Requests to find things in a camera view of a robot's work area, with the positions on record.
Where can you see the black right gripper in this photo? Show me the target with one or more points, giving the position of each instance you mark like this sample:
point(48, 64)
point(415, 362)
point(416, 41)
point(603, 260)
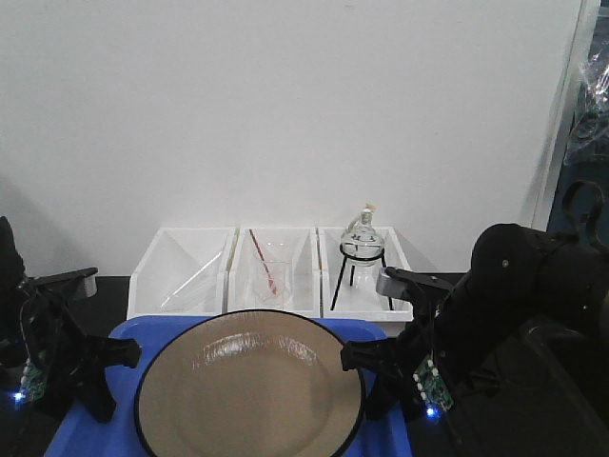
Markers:
point(392, 357)

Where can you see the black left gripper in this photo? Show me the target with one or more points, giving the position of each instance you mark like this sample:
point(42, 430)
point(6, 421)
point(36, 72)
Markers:
point(77, 361)

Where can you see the blue plastic tray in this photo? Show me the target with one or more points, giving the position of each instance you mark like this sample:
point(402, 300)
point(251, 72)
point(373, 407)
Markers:
point(80, 435)

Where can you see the beige plate with black rim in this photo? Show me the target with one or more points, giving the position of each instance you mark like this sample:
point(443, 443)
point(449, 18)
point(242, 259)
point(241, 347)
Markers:
point(250, 383)

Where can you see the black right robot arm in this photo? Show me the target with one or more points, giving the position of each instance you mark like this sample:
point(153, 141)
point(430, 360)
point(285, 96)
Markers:
point(476, 371)

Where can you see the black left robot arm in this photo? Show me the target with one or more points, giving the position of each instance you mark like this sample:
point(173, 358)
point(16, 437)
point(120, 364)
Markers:
point(12, 272)

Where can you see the green right circuit board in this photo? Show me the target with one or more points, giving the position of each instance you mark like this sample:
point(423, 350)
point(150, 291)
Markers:
point(432, 388)

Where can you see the green circuit board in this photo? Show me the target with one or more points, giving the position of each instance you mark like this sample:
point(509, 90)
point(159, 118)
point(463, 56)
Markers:
point(432, 388)
point(34, 378)

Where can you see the green left circuit board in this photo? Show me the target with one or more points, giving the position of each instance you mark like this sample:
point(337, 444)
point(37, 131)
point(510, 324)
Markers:
point(34, 378)

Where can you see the right white storage bin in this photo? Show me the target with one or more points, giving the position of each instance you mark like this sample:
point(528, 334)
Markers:
point(361, 301)

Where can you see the white storage bin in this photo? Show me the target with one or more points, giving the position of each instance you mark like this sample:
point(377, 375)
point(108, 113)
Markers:
point(174, 254)
point(361, 301)
point(298, 247)

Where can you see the left white storage bin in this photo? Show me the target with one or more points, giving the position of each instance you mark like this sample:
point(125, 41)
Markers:
point(174, 254)

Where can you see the round glass alcohol lamp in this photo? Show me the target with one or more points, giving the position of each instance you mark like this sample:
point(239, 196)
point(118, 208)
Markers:
point(360, 239)

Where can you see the middle white storage bin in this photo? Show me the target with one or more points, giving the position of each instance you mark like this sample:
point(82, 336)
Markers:
point(298, 247)

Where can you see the blue shelf unit with bags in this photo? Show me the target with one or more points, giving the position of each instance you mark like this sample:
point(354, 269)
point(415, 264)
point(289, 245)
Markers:
point(581, 148)

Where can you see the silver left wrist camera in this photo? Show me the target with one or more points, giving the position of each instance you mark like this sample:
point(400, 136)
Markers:
point(75, 285)

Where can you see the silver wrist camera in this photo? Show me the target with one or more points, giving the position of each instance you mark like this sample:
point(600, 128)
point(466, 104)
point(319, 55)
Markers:
point(75, 285)
point(406, 285)

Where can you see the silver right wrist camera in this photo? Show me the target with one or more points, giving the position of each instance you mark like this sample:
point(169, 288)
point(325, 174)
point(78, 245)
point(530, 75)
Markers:
point(406, 285)

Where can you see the black wire tripod stand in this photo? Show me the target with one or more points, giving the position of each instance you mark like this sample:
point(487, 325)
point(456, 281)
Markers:
point(343, 271)

